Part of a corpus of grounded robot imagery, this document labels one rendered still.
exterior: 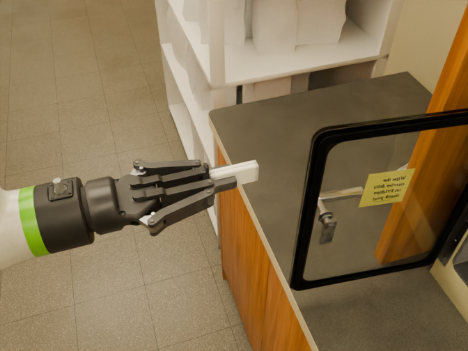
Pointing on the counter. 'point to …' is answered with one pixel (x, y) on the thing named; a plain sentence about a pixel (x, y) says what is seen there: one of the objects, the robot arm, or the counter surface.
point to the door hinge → (454, 237)
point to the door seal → (319, 187)
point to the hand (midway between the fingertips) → (234, 175)
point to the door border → (321, 184)
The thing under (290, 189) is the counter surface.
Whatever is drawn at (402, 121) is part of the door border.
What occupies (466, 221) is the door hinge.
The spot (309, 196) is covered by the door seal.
